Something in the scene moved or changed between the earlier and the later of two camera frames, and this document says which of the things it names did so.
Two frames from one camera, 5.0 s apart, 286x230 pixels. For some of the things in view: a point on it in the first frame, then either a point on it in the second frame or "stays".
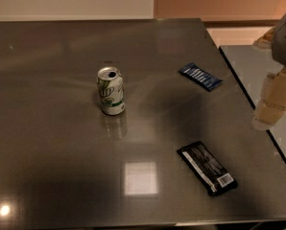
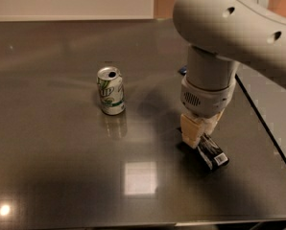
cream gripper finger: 278,96 -> 205,103
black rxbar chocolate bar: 212,175 -> 207,149
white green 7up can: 110,86 stays
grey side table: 250,64 stays
